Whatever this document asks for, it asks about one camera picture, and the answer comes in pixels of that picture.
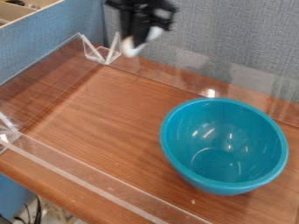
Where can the clear acrylic corner bracket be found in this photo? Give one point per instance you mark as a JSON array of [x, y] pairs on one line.
[[100, 54]]

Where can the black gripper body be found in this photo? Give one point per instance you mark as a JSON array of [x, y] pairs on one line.
[[156, 11]]

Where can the wooden shelf box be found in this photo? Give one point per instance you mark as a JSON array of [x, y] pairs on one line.
[[15, 10]]

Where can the blue plastic bowl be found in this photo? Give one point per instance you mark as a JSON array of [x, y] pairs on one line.
[[224, 145]]

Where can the clear acrylic barrier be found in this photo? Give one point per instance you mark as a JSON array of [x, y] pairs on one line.
[[35, 91], [138, 201], [215, 78]]

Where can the clear acrylic left barrier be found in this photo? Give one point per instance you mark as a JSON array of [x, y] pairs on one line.
[[35, 91]]

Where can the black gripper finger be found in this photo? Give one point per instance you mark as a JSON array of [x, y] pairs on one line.
[[126, 19], [142, 25]]

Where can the white brown plush mushroom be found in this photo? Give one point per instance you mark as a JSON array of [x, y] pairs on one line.
[[131, 49]]

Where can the clear acrylic back barrier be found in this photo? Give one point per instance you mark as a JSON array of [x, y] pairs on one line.
[[215, 78]]

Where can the clear acrylic front barrier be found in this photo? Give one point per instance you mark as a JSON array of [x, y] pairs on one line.
[[138, 201]]

